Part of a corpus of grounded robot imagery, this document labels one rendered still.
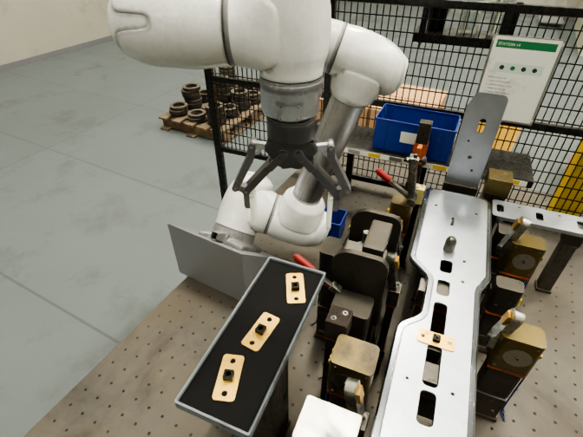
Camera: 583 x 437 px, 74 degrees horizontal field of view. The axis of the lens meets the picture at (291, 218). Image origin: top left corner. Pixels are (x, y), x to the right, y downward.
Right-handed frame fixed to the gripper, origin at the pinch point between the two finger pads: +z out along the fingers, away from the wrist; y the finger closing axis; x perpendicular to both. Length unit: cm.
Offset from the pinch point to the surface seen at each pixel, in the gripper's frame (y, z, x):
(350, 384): 12.0, 24.3, -17.9
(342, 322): 11.1, 25.0, -3.8
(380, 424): 18.6, 34.7, -20.1
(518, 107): 81, 14, 91
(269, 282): -4.9, 19.0, 1.4
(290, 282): -0.4, 18.7, 1.4
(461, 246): 49, 35, 34
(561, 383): 79, 65, 8
